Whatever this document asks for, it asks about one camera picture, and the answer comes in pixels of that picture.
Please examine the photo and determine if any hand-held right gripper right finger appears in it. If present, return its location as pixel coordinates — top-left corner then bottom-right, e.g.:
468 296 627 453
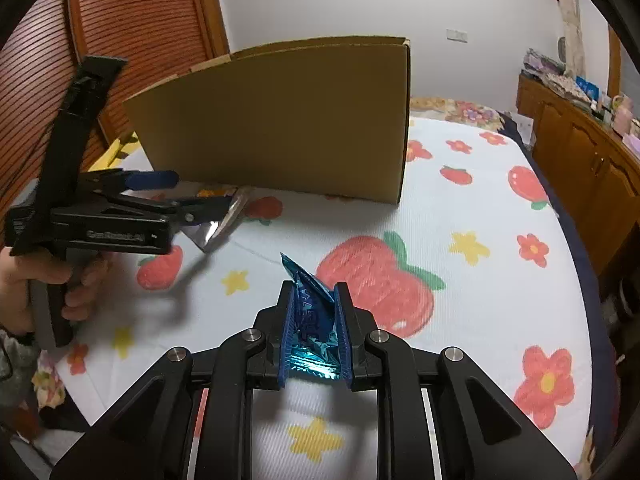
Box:
334 282 576 480

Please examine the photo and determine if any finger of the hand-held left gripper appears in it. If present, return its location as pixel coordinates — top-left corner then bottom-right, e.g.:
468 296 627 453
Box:
82 169 180 195
162 194 234 227

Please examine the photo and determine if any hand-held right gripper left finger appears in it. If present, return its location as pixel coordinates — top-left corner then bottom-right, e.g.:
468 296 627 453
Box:
50 280 296 480

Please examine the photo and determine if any small orange silver packet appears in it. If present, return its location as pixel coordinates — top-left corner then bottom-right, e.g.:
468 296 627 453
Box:
192 186 254 256

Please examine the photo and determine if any blue foil candy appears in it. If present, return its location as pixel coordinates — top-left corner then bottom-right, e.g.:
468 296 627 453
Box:
280 252 347 384

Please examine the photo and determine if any cardboard box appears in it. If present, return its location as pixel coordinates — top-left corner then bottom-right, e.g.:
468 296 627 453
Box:
122 36 412 206

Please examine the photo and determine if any person's left hand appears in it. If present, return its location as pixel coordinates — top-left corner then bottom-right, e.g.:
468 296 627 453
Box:
0 247 112 336

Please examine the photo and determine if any strawberry print tablecloth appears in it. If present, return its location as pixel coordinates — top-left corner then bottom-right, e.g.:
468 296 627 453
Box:
55 115 602 480

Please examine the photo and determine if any wooden slatted wardrobe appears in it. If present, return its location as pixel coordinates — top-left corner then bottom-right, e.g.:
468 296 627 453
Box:
0 0 232 223

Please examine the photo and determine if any floral cloth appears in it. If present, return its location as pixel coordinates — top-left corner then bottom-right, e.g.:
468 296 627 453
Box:
31 97 507 412

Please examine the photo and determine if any white paper bag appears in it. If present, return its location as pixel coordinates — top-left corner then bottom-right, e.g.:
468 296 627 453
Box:
504 112 534 144

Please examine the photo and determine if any wooden cabinet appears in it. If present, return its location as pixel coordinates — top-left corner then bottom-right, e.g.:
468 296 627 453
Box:
516 72 640 273

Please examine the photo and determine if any pile of patterned cloths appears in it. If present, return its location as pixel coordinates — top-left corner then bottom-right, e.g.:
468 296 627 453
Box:
522 48 587 107

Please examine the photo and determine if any blue box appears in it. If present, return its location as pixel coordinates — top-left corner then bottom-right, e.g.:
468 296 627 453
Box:
575 76 600 101

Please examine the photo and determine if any pink cup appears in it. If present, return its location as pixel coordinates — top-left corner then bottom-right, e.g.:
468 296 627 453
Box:
612 93 634 134

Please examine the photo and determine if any pale patterned curtain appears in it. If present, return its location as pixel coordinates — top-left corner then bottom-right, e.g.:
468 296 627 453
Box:
554 0 584 77

